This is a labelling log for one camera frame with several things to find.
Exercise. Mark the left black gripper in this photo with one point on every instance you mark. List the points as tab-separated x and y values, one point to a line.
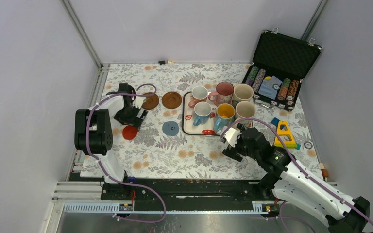
133	121

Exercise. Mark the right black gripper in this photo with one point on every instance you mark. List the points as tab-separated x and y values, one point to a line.
231	152

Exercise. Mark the red apple coaster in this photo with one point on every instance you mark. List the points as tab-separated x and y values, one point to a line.
129	132

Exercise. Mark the brown wooden coaster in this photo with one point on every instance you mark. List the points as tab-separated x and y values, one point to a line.
171	100
151	102

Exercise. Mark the grey blue coaster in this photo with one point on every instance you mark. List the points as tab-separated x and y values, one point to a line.
170	128

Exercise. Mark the blue floral mug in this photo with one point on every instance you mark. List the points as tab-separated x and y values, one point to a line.
202	112

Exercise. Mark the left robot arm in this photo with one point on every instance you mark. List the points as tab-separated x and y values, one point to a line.
93	133

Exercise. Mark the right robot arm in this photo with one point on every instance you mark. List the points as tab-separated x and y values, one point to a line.
293	182

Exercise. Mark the blue small block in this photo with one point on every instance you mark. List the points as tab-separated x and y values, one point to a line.
275	122

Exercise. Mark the cream mug front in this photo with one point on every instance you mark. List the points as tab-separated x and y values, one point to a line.
244	109

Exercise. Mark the cream mug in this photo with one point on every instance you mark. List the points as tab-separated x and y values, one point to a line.
242	92
244	109

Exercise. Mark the yellow inside blue mug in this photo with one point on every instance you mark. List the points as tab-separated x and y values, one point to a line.
224	116

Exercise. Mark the yellow triangle toy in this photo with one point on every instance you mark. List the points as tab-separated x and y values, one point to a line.
285	134

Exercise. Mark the cream mug rear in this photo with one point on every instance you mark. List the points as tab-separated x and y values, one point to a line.
242	92

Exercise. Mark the pink large mug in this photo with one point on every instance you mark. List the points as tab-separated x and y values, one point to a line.
223	94

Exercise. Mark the blue card deck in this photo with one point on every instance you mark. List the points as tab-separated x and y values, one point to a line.
270	87

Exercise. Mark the white strawberry tray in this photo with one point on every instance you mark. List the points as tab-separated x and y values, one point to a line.
189	116

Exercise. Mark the floral tablecloth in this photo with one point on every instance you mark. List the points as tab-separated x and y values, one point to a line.
153	154

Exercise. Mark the pink small mug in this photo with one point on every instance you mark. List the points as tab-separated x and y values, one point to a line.
199	94

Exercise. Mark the black poker chip case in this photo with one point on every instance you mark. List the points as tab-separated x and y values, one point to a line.
287	58

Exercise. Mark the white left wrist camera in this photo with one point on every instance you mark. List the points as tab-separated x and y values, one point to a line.
138	102

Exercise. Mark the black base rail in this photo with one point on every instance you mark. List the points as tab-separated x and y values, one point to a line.
149	194

